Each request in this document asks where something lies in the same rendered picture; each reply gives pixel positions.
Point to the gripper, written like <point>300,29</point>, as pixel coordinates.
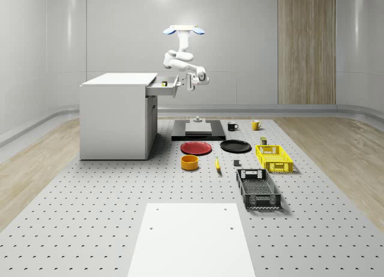
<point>190,82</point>

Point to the puzzle cube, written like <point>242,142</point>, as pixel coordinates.
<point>164,83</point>

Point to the white drawer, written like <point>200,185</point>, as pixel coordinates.
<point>160,91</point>

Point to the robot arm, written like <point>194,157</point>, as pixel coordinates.
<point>180,64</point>

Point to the black mug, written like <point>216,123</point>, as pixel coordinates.
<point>231,127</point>

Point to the red plate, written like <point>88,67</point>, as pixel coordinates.
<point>196,148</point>

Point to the yellow mug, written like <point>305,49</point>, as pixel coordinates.
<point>255,125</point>

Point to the black plate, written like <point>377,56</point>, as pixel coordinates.
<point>235,146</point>

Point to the yellow bowl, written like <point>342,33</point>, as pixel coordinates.
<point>189,164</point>

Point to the white cabinet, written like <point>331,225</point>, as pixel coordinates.
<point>114,118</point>

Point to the banana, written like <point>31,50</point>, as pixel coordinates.
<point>218,166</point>

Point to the grey cube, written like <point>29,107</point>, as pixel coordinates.
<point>237,163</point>

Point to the flat-sided can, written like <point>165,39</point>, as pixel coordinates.
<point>263,141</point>

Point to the yellow basket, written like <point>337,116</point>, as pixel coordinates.
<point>277,166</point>

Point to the dark grey basket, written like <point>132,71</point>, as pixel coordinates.
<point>263,200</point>

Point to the white board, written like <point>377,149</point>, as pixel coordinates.
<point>192,244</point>

